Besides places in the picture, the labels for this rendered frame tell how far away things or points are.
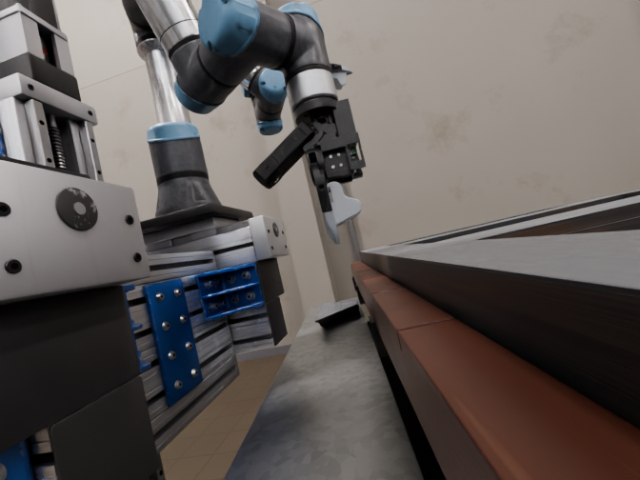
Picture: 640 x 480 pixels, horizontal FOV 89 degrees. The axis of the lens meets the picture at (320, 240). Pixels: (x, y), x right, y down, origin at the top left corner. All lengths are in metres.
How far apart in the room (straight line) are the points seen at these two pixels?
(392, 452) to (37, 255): 0.34
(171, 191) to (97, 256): 0.49
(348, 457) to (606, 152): 3.54
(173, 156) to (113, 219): 0.49
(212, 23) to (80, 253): 0.32
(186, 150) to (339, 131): 0.42
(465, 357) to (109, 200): 0.30
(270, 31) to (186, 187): 0.40
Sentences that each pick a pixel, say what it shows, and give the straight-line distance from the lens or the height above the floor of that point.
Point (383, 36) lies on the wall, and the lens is 3.69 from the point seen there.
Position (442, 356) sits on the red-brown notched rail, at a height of 0.83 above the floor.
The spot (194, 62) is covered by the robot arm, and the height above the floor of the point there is 1.21.
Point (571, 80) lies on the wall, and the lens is 3.80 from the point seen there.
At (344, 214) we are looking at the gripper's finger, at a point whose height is 0.94.
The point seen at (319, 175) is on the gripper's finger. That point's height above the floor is 1.00.
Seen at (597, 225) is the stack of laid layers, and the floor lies 0.85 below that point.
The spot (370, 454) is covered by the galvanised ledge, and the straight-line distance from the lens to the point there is 0.40.
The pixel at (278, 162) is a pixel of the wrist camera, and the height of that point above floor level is 1.04.
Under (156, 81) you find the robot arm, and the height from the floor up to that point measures 1.44.
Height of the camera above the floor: 0.89
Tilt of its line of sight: 2 degrees up
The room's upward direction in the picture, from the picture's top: 13 degrees counter-clockwise
